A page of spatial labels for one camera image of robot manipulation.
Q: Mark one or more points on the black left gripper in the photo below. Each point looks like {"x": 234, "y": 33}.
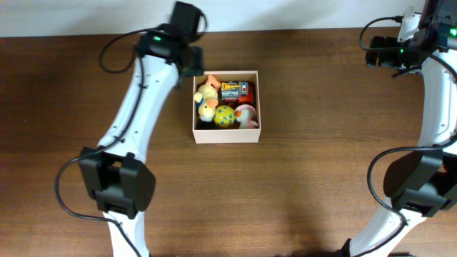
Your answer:
{"x": 196, "y": 66}

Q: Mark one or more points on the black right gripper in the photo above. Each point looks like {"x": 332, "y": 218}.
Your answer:
{"x": 377, "y": 53}

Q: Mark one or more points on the yellow plush duck toy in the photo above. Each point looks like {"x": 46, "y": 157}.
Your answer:
{"x": 207, "y": 99}

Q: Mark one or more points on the red silver toy truck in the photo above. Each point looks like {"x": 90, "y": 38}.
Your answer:
{"x": 234, "y": 94}

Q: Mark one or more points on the yellow round toy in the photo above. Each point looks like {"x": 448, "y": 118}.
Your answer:
{"x": 224, "y": 116}

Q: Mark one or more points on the pink cardboard box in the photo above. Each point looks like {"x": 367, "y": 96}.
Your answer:
{"x": 232, "y": 134}

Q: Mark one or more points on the pink white duck figure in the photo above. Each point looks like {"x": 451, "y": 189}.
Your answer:
{"x": 246, "y": 117}

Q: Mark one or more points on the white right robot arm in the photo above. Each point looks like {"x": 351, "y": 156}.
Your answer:
{"x": 413, "y": 183}

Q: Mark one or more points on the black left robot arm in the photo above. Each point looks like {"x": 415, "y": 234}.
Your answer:
{"x": 115, "y": 172}

